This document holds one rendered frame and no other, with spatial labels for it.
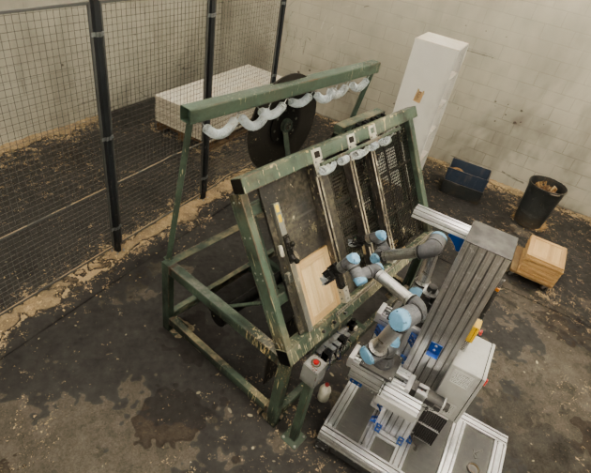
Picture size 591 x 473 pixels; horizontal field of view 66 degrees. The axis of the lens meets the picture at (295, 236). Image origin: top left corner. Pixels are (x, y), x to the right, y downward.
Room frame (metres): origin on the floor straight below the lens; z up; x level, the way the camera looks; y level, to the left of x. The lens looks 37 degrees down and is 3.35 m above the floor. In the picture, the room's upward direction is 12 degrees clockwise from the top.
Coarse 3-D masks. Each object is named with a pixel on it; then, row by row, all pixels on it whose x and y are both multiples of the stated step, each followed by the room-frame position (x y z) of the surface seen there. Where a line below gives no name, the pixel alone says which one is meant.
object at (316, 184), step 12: (312, 156) 2.82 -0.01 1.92; (312, 168) 2.83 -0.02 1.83; (312, 180) 2.82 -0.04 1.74; (312, 192) 2.80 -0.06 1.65; (324, 192) 2.81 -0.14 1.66; (324, 204) 2.76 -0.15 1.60; (324, 216) 2.73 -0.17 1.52; (324, 228) 2.72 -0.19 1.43; (324, 240) 2.70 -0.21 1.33; (336, 240) 2.71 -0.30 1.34; (336, 252) 2.67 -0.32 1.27; (348, 300) 2.55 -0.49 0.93
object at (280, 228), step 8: (272, 208) 2.45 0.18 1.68; (280, 224) 2.43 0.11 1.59; (280, 232) 2.40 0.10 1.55; (280, 240) 2.39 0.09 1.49; (288, 264) 2.34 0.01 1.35; (296, 272) 2.35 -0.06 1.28; (296, 280) 2.32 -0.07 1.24; (296, 288) 2.28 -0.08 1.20; (296, 296) 2.28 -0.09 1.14; (304, 304) 2.27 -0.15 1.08; (304, 312) 2.24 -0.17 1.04; (304, 320) 2.22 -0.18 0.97; (304, 328) 2.21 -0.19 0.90; (312, 328) 2.22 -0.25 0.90
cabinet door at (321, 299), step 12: (312, 252) 2.57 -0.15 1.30; (324, 252) 2.63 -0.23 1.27; (300, 264) 2.43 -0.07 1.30; (312, 264) 2.51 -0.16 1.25; (324, 264) 2.59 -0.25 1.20; (300, 276) 2.38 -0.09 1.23; (312, 276) 2.46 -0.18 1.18; (312, 288) 2.41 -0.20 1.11; (324, 288) 2.49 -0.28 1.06; (336, 288) 2.58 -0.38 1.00; (312, 300) 2.36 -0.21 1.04; (324, 300) 2.44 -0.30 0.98; (336, 300) 2.52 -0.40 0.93; (312, 312) 2.32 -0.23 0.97; (324, 312) 2.39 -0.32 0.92; (312, 324) 2.27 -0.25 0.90
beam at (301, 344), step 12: (360, 288) 2.75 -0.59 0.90; (372, 288) 2.84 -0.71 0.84; (360, 300) 2.68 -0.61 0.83; (336, 312) 2.44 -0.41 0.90; (348, 312) 2.53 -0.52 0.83; (324, 324) 2.30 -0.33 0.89; (336, 324) 2.39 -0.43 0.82; (300, 336) 2.15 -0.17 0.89; (312, 336) 2.18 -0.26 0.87; (324, 336) 2.25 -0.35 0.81; (300, 348) 2.06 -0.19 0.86; (288, 360) 1.95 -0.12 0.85
